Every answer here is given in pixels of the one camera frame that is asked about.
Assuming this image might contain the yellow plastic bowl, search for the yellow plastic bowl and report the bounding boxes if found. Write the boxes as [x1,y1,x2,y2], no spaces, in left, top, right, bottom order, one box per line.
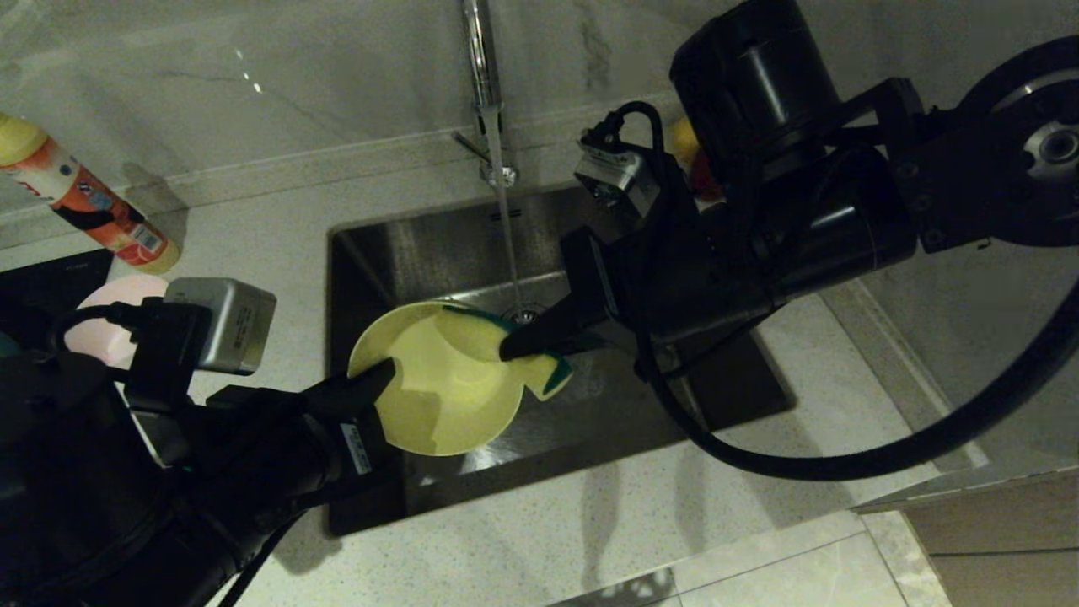
[348,301,525,457]

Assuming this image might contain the green and yellow sponge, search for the green and yellow sponge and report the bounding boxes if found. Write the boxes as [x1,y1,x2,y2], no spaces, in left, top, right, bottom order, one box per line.
[434,305,574,401]

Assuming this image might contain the pink plastic bowl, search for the pink plastic bowl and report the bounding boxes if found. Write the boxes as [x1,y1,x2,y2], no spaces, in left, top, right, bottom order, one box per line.
[63,274,169,369]

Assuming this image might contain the chrome faucet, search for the chrome faucet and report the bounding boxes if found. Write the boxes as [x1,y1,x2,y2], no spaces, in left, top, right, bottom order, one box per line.
[451,0,519,188]

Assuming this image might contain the yellow-capped dish soap bottle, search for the yellow-capped dish soap bottle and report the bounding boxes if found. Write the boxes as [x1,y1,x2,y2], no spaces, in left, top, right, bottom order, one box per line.
[0,114,180,276]

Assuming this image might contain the stainless steel sink basin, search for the stainless steel sink basin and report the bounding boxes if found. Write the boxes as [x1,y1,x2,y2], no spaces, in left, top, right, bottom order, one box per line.
[327,181,795,536]

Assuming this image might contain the dark red apple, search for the dark red apple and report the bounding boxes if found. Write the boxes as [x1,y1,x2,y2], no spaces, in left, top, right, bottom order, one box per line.
[691,152,726,203]

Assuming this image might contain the yellow pear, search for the yellow pear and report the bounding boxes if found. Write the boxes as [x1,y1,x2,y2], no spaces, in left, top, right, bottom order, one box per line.
[670,118,701,169]

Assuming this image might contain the black induction cooktop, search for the black induction cooktop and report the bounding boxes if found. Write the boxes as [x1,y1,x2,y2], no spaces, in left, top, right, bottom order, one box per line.
[0,249,112,338]

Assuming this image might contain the beige cabinet front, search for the beige cabinet front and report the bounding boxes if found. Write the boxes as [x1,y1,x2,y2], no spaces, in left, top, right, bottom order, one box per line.
[847,468,1079,607]

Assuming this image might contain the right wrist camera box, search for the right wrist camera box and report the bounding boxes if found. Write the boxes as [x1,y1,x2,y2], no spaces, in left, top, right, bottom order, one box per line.
[575,139,663,216]

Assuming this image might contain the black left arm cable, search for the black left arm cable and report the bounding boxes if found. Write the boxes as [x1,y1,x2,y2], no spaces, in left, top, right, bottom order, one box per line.
[46,302,292,607]

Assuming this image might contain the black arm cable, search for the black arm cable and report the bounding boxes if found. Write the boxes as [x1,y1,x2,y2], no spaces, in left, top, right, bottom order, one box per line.
[582,101,1079,481]
[46,302,292,607]

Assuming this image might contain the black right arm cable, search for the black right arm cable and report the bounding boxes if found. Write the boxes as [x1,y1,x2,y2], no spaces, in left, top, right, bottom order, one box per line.
[582,101,1079,481]

